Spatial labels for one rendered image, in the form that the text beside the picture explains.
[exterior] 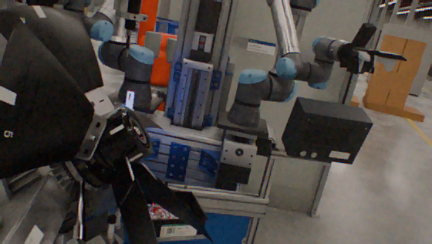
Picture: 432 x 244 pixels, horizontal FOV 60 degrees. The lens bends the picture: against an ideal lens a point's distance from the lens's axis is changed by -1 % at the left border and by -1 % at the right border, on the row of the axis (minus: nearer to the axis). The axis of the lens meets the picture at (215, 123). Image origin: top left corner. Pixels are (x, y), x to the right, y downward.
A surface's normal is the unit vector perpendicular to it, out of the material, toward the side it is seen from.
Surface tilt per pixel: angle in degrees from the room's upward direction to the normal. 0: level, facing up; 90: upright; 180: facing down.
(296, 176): 90
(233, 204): 90
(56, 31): 41
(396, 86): 90
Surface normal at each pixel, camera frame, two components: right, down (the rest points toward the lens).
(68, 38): 0.61, -0.49
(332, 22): 0.11, 0.32
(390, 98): -0.27, 0.24
